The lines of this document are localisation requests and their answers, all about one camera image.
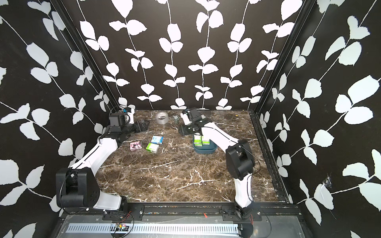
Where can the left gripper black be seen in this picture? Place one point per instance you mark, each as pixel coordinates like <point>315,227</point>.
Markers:
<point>144,127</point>

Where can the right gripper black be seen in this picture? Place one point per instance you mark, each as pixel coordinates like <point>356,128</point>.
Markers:
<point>182,129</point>

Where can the green tissue pack front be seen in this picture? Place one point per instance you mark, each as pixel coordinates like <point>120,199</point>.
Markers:
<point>197,140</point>

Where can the green tissue pack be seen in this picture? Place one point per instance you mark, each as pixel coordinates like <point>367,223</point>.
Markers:
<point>205,140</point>
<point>153,148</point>
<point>197,140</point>

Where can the blue Cinnamoroll tissue pack back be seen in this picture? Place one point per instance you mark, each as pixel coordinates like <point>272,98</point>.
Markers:
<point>157,139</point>

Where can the pink Kuromi tissue pack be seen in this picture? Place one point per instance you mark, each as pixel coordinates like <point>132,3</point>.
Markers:
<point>137,145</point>

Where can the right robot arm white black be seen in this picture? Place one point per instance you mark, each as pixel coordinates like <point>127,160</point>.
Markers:
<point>240,161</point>

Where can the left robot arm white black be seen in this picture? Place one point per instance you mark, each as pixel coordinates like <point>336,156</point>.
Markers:
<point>77,187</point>

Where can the teal storage box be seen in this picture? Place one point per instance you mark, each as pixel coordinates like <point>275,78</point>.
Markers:
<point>206,148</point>

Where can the clear tape roll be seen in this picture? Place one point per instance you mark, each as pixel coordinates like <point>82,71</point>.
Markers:
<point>162,118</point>

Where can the white perforated strip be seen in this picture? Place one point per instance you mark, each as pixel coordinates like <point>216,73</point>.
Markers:
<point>172,229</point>

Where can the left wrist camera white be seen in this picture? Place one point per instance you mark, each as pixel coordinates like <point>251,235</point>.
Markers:
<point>129,113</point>

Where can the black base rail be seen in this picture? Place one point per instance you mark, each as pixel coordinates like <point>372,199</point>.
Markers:
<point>229,211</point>

